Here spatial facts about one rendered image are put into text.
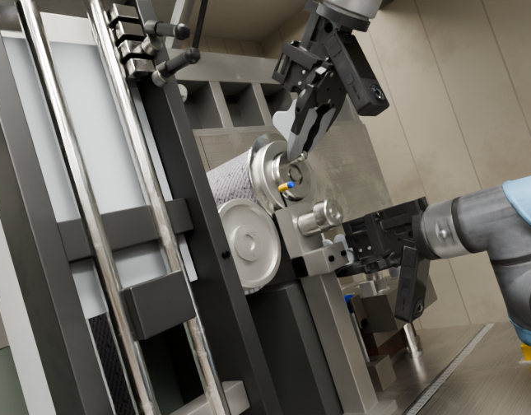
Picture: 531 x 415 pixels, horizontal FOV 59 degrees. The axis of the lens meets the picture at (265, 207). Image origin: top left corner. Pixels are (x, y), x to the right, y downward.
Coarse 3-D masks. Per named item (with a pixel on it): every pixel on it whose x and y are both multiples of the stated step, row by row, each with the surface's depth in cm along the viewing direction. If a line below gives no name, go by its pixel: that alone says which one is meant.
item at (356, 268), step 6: (348, 264) 69; (354, 264) 68; (360, 264) 68; (366, 264) 67; (372, 264) 68; (336, 270) 71; (342, 270) 69; (348, 270) 68; (354, 270) 68; (360, 270) 67; (366, 270) 67; (342, 276) 70; (348, 276) 69
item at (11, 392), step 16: (160, 336) 86; (0, 352) 68; (144, 352) 83; (160, 352) 85; (0, 368) 67; (160, 368) 84; (0, 384) 67; (16, 384) 68; (160, 384) 84; (176, 384) 86; (0, 400) 66; (16, 400) 68; (160, 400) 83; (176, 400) 85
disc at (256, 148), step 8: (264, 136) 71; (272, 136) 72; (280, 136) 73; (256, 144) 69; (264, 144) 70; (256, 152) 68; (248, 160) 67; (256, 160) 68; (248, 168) 67; (256, 168) 67; (256, 176) 67; (256, 184) 67; (256, 192) 66; (264, 200) 67; (264, 208) 67; (272, 208) 68; (312, 208) 74; (272, 216) 67
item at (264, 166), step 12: (276, 144) 70; (264, 156) 68; (264, 168) 67; (264, 180) 67; (312, 180) 74; (264, 192) 67; (276, 192) 68; (312, 192) 73; (276, 204) 68; (288, 204) 69
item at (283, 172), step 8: (272, 160) 69; (280, 160) 69; (272, 168) 68; (280, 168) 68; (288, 168) 70; (296, 168) 71; (304, 168) 72; (272, 176) 68; (280, 176) 68; (288, 176) 69; (296, 176) 70; (304, 176) 71; (280, 184) 68; (296, 184) 70; (304, 184) 71; (288, 192) 68; (296, 192) 69; (304, 192) 70; (296, 200) 70
